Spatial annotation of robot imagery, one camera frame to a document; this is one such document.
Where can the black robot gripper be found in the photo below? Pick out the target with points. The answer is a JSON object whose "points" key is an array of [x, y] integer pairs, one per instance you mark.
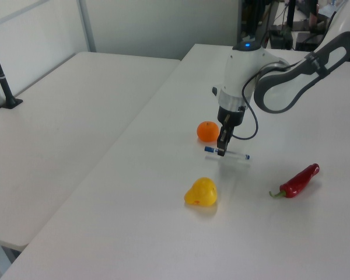
{"points": [[231, 115]]}

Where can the blue and white marker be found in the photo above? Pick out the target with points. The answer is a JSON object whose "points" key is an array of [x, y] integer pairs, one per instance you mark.
{"points": [[236, 154]]}

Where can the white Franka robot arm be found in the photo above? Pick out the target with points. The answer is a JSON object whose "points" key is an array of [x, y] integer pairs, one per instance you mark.
{"points": [[283, 81]]}

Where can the orange mandarin fruit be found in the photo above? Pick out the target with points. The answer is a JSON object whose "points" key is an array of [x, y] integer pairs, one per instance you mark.
{"points": [[207, 131]]}

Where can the red chili pepper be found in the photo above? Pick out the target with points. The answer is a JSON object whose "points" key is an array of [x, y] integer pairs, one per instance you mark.
{"points": [[299, 181]]}

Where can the white sneaker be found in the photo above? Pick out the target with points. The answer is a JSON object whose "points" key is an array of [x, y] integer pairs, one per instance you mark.
{"points": [[248, 38]]}

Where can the black box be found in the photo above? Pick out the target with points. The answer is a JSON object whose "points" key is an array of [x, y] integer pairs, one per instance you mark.
{"points": [[307, 41]]}

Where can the black pole with base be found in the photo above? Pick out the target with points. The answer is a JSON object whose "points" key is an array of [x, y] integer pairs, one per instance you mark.
{"points": [[1, 78]]}

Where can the grey partition corner post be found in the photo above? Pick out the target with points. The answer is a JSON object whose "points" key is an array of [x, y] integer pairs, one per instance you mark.
{"points": [[87, 26]]}

